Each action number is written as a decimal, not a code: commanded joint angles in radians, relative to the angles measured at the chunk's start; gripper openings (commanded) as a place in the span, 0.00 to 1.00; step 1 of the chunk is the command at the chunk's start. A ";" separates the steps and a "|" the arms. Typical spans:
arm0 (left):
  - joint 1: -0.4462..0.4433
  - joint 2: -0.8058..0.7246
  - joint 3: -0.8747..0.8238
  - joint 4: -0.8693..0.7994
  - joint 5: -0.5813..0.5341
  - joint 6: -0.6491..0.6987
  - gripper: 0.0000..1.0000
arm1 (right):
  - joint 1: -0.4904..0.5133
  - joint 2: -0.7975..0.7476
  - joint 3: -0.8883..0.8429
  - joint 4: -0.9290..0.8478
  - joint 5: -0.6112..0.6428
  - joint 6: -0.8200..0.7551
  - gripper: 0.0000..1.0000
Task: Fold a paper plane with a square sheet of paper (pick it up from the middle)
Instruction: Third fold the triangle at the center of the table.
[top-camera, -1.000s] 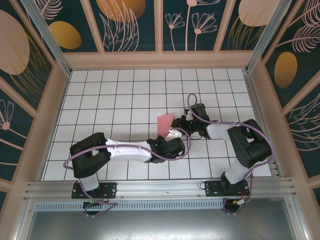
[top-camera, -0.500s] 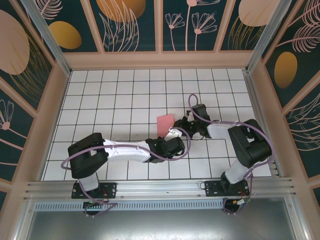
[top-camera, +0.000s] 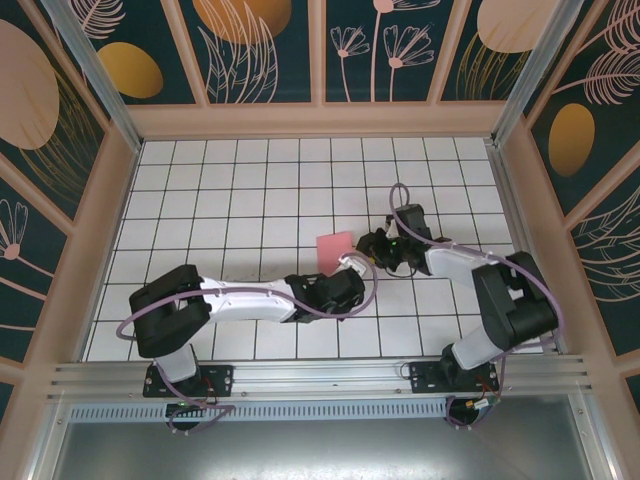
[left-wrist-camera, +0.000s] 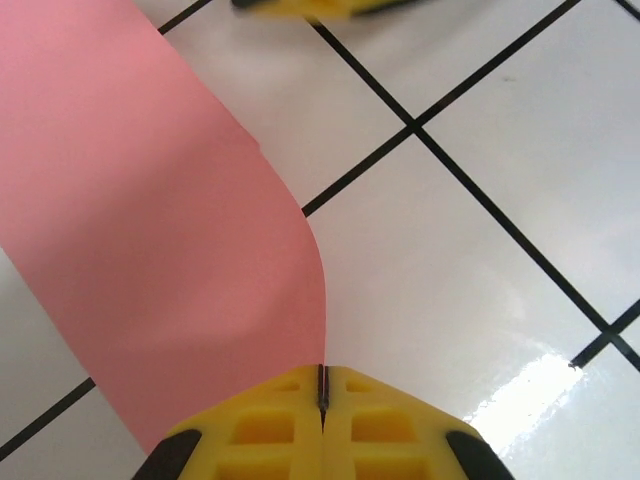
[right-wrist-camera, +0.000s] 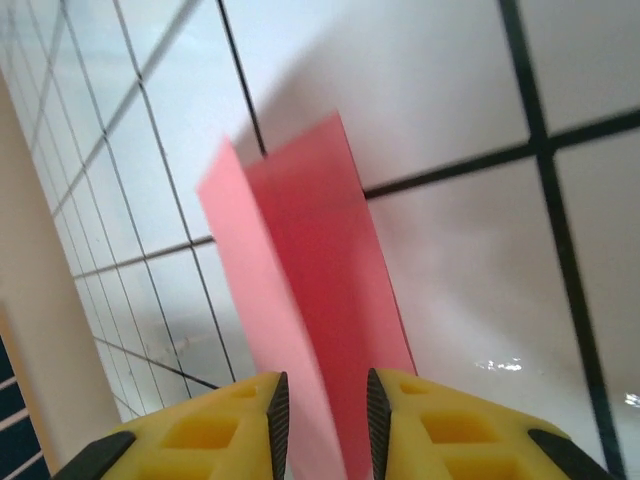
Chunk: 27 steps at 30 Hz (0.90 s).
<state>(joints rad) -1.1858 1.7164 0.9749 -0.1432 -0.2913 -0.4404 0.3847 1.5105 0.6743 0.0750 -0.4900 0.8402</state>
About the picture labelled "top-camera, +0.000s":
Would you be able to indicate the pink paper sheet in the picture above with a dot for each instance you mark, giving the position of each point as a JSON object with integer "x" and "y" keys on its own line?
{"x": 332, "y": 247}

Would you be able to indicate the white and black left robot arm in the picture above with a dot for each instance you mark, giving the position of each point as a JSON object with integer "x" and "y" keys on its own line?
{"x": 250, "y": 302}

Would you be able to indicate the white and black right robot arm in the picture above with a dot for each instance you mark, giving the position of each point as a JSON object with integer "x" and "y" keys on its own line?
{"x": 450, "y": 262}

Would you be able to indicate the long aluminium mounting rail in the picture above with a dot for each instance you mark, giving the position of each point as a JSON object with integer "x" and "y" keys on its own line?
{"x": 320, "y": 377}

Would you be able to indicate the aluminium side rail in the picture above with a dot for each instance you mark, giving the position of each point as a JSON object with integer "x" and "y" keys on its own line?
{"x": 506, "y": 175}

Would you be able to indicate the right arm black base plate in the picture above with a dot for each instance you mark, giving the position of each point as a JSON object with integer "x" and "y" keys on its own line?
{"x": 425, "y": 377}

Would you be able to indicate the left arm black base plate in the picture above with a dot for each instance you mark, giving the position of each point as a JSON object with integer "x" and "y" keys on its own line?
{"x": 220, "y": 380}

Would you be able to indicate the aluminium frame post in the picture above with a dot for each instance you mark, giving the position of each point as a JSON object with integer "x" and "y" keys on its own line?
{"x": 97, "y": 75}
{"x": 537, "y": 75}

